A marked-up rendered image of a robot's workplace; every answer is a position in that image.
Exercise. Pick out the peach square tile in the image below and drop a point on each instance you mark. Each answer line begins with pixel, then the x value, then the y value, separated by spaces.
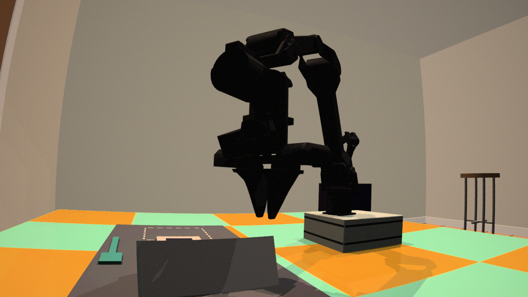
pixel 178 238

